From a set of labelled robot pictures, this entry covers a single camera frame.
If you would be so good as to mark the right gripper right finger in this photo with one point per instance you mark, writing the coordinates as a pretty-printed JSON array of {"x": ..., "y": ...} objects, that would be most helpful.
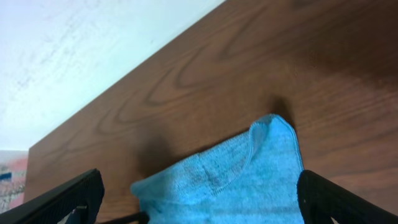
[{"x": 323, "y": 202}]

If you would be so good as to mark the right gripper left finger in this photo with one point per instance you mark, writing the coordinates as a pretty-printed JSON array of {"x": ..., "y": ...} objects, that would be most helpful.
[{"x": 75, "y": 201}]

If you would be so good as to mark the blue microfiber cloth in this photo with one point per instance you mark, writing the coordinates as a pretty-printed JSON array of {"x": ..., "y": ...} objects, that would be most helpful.
[{"x": 250, "y": 178}]

